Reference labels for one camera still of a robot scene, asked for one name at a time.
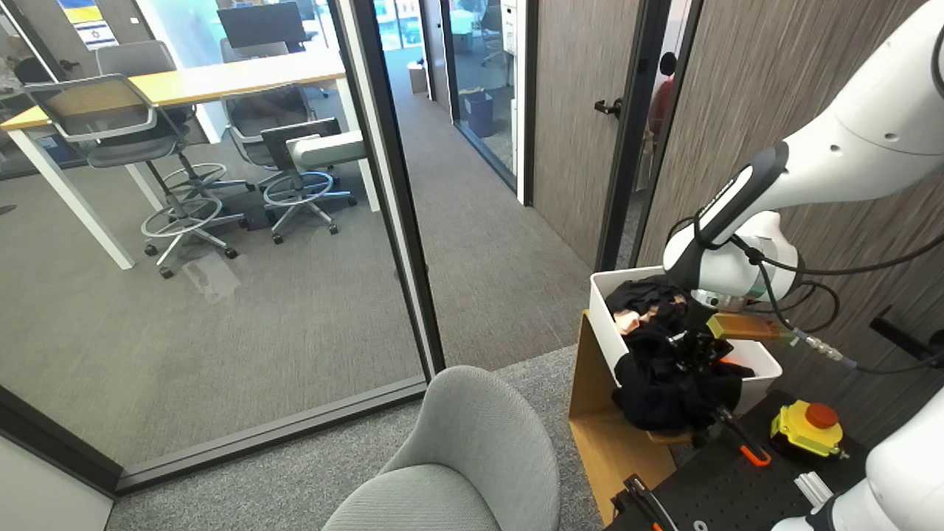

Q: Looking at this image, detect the black shirt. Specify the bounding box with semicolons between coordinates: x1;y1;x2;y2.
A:
604;274;750;434

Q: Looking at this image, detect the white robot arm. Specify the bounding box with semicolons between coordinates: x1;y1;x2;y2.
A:
661;0;944;300

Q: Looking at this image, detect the grey chair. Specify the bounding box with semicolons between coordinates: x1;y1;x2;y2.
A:
322;367;560;531

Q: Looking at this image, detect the white plastic basket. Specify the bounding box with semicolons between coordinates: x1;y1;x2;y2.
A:
586;266;782;415

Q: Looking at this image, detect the beige pink cloth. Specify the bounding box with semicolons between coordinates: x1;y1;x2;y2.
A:
613;306;658;337

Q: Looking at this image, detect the wooden side table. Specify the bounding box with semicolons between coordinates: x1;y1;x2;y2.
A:
567;315;675;526

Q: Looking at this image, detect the white and wood table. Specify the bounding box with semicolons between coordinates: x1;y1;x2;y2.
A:
2;51;359;271

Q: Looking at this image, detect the yellow red emergency stop button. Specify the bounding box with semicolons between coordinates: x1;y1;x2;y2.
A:
769;398;844;458

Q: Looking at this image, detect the grey mesh office stool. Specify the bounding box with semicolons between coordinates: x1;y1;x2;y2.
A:
27;75;239;278

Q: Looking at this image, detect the black door handle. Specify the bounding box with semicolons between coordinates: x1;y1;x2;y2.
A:
592;98;621;119

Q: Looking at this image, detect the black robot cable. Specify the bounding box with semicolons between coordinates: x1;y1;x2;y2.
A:
732;229;944;377

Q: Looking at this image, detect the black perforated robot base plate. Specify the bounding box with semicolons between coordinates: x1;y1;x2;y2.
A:
648;390;868;531

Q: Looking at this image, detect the black orange handled tool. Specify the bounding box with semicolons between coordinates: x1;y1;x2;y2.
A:
719;411;772;468

